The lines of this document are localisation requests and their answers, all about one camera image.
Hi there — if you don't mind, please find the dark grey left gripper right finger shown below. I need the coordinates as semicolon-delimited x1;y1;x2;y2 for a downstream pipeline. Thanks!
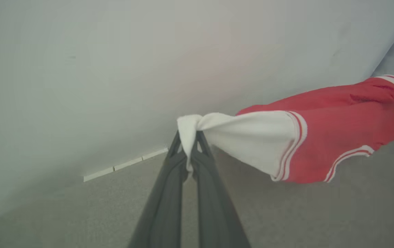
191;131;252;248

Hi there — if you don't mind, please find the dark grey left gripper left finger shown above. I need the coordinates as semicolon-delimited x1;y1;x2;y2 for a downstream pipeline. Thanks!
127;131;188;248

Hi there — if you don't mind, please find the white baseboard strip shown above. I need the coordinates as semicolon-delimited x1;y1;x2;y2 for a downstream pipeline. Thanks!
83;147;169;183

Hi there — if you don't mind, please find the red and white garment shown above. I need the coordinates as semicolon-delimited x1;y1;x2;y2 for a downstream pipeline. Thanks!
177;74;394;184

